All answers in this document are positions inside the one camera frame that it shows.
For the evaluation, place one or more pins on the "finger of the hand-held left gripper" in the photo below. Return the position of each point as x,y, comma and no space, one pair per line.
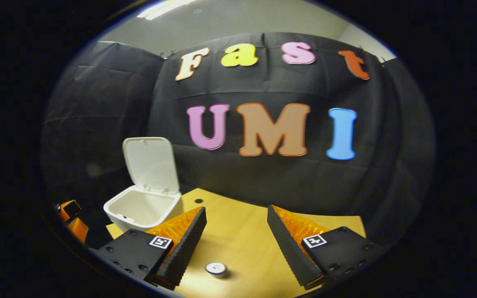
79,229
69,209

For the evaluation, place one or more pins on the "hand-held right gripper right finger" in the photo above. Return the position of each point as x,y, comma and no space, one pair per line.
288,248

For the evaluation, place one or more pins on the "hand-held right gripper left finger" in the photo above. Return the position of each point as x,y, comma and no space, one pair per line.
186,248

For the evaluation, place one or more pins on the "white desktop garbage bin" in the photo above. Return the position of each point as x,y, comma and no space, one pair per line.
151,165

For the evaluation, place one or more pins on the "wooden desktop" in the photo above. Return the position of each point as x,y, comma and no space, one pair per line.
242,236

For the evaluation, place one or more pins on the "black backdrop cloth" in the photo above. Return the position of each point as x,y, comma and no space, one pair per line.
263,182

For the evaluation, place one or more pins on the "ceiling light panel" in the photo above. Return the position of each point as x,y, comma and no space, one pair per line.
160,9

